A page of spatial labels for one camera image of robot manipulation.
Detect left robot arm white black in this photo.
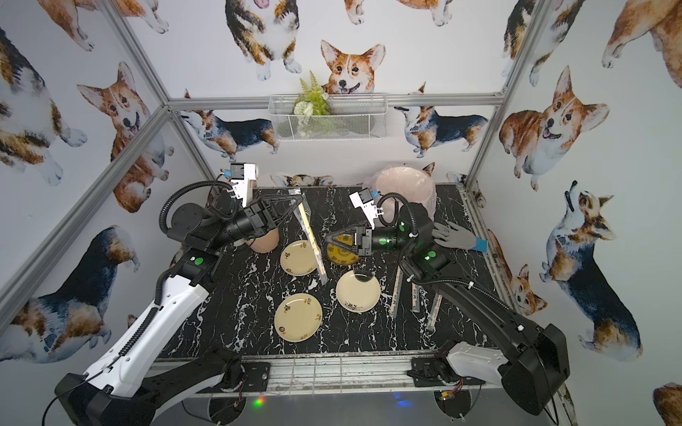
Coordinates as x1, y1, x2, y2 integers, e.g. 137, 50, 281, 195
54, 180, 305, 425

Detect wrapped chopsticks on table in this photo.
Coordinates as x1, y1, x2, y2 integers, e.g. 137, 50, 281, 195
411, 283, 421, 313
389, 267, 403, 320
426, 294, 442, 333

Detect grey glove blue cuff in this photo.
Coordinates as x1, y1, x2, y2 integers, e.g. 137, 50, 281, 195
432, 222, 488, 253

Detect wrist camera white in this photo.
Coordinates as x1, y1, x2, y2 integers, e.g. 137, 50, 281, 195
223, 163, 259, 207
349, 188, 383, 229

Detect cream plate upper left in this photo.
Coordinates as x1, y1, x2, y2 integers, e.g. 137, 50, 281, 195
280, 240, 317, 277

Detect wrapped chopsticks left on table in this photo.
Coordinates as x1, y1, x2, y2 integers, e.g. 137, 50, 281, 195
389, 267, 403, 320

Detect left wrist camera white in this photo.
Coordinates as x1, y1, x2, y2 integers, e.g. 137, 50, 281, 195
223, 163, 259, 207

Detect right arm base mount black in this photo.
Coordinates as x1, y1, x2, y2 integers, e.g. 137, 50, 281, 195
406, 357, 485, 388

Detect white wire wall basket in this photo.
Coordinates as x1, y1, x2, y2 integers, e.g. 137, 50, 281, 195
268, 94, 388, 141

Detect yellow patterned dark-rimmed plate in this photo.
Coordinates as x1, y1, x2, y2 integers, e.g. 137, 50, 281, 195
327, 234, 360, 266

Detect wrapped chopsticks right on table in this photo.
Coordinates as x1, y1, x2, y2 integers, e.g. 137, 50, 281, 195
426, 294, 442, 333

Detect wrapped chopsticks middle on table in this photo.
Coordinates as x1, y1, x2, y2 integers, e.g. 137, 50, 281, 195
411, 283, 421, 313

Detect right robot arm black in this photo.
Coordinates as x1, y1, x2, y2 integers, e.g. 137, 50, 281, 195
326, 188, 570, 415

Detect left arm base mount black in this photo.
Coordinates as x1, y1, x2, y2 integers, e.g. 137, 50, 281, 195
202, 362, 271, 393

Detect cream plate front left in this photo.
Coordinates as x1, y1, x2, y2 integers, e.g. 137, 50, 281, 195
274, 293, 323, 343

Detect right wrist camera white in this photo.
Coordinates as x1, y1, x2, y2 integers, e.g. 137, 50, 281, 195
349, 188, 383, 229

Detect cream plate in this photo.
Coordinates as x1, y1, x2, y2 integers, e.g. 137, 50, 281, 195
274, 293, 323, 343
280, 240, 317, 277

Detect white bin with plastic bag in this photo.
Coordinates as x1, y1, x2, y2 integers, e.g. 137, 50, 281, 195
363, 163, 437, 219

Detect cream plate chipped right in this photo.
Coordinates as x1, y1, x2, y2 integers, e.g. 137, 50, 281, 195
336, 271, 381, 313

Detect tan pot green plant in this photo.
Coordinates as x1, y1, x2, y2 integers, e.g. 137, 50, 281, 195
247, 228, 280, 254

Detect aluminium front rail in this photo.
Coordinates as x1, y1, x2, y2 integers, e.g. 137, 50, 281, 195
137, 348, 566, 398

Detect green fern white flower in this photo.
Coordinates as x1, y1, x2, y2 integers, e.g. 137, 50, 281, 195
293, 72, 330, 126

